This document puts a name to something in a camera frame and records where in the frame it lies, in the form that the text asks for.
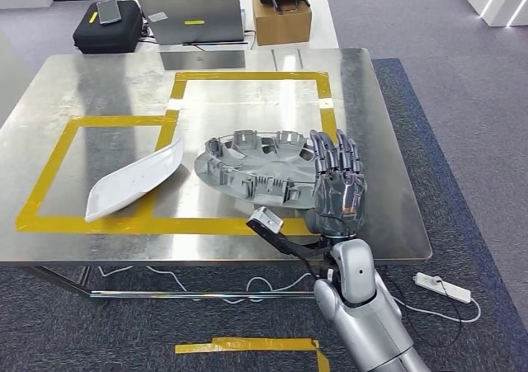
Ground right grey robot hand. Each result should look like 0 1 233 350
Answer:
305 129 368 238

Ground grey plastic wheel hubcap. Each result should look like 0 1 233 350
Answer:
193 129 327 211

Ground white plastic body part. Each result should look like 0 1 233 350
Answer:
84 134 185 223

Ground steel workbench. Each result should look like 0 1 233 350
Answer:
0 48 434 305

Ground white power strip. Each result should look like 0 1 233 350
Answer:
413 271 472 305

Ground brown cardboard box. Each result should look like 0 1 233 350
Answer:
252 0 313 47

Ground grey laptop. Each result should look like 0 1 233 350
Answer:
134 0 250 48

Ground black carry case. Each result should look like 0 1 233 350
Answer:
73 0 144 55

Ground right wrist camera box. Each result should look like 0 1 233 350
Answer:
246 205 285 237

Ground white cable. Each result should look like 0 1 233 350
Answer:
97 264 316 306
391 291 482 325

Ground thin black cable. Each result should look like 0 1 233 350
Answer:
381 266 464 350

